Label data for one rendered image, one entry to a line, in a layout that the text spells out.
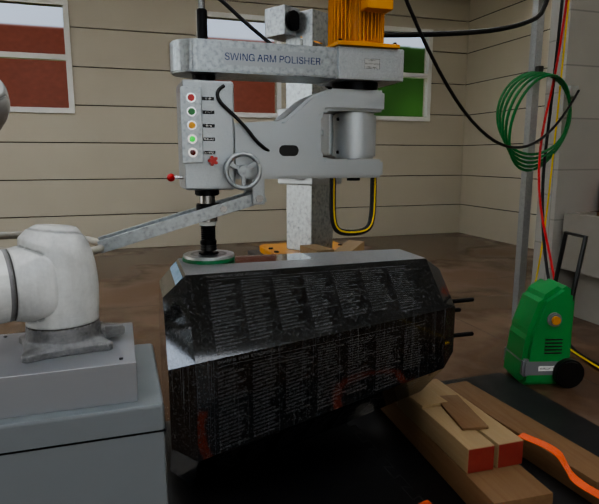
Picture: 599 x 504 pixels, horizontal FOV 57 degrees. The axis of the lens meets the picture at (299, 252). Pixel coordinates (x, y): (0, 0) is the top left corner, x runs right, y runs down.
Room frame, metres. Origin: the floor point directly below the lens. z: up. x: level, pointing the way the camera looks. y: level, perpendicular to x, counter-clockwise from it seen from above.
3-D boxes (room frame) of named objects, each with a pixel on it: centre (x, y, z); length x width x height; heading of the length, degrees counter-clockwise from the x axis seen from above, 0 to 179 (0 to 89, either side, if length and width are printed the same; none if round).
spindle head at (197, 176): (2.31, 0.31, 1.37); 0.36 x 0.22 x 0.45; 108
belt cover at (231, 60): (2.39, 0.05, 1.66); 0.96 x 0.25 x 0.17; 108
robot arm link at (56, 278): (1.18, 0.54, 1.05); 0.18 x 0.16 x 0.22; 128
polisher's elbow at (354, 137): (2.49, -0.24, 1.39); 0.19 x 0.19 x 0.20
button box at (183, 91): (2.15, 0.41, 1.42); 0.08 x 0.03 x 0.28; 108
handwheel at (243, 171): (2.21, 0.23, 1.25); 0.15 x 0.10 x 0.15; 108
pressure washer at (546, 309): (3.11, -1.44, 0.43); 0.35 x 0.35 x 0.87; 3
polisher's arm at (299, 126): (2.39, 0.00, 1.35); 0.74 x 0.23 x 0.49; 108
